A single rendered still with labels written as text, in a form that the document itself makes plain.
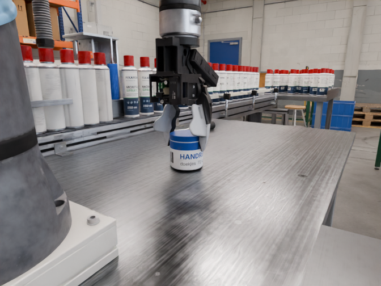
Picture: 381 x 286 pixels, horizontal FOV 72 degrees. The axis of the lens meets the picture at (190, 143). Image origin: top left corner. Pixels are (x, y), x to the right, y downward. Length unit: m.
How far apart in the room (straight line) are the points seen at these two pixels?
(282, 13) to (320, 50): 1.40
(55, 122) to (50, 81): 0.10
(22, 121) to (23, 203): 0.06
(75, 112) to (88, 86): 0.08
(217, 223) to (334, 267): 0.14
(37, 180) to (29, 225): 0.04
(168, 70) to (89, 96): 0.37
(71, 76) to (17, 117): 0.54
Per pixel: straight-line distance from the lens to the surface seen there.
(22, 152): 0.25
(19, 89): 0.25
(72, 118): 0.78
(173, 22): 0.49
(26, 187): 0.25
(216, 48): 8.67
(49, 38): 0.65
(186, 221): 0.36
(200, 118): 0.51
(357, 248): 0.37
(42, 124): 0.74
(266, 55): 8.13
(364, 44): 7.82
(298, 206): 0.43
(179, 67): 0.48
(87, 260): 0.29
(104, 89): 0.84
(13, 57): 0.25
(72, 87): 0.77
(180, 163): 0.53
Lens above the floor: 1.01
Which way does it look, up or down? 14 degrees down
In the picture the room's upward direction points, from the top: straight up
